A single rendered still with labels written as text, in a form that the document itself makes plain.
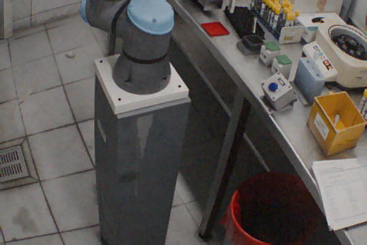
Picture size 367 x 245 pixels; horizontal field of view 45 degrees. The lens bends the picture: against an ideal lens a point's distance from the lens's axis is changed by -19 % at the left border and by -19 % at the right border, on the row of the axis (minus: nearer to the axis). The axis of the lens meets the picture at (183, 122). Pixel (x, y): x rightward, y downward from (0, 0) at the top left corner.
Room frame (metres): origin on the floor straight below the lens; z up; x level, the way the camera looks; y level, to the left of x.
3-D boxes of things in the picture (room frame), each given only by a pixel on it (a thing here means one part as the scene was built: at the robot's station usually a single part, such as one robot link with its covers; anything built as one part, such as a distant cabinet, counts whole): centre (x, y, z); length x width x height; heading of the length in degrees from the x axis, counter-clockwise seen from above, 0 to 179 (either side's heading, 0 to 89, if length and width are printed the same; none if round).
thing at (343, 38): (1.32, -0.52, 0.97); 0.15 x 0.15 x 0.07
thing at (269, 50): (1.23, -0.22, 0.91); 0.05 x 0.04 x 0.07; 122
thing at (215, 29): (1.34, -0.05, 0.88); 0.07 x 0.07 x 0.01; 32
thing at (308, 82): (1.12, -0.34, 0.92); 0.10 x 0.07 x 0.10; 27
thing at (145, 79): (1.03, 0.13, 0.95); 0.15 x 0.15 x 0.10
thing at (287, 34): (1.46, -0.25, 0.91); 0.20 x 0.10 x 0.07; 32
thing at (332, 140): (0.96, -0.42, 0.93); 0.13 x 0.13 x 0.10; 28
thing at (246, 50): (1.28, -0.17, 0.89); 0.09 x 0.05 x 0.04; 122
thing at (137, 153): (1.03, 0.13, 0.44); 0.20 x 0.20 x 0.87; 32
